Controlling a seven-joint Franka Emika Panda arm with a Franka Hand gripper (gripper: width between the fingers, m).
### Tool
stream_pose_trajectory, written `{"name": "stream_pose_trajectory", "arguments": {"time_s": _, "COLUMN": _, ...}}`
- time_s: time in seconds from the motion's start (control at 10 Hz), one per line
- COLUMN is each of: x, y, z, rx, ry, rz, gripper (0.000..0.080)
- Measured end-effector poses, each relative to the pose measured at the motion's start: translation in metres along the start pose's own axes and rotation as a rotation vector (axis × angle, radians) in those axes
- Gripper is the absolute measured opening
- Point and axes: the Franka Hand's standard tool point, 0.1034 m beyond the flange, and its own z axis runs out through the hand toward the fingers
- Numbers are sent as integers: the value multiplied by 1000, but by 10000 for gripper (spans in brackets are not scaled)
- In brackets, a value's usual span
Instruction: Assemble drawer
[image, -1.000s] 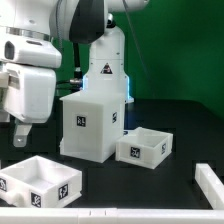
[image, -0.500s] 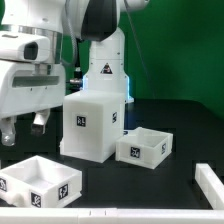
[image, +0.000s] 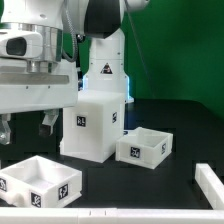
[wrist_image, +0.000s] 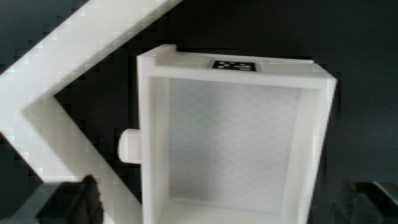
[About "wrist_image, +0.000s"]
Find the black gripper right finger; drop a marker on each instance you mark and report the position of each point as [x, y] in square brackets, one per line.
[367, 203]

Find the white drawer with knob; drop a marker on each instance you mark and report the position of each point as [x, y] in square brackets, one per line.
[226, 145]

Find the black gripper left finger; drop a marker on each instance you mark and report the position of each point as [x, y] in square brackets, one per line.
[65, 203]

